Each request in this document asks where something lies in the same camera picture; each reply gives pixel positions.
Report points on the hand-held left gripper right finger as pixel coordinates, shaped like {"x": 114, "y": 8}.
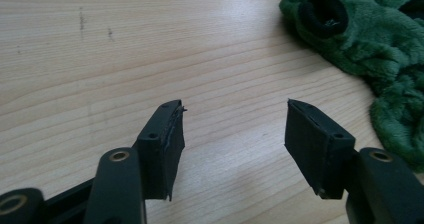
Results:
{"x": 320, "y": 150}

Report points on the green plush toy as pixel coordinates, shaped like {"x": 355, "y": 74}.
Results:
{"x": 373, "y": 40}

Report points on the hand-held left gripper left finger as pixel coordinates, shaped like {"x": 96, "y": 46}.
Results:
{"x": 156, "y": 157}

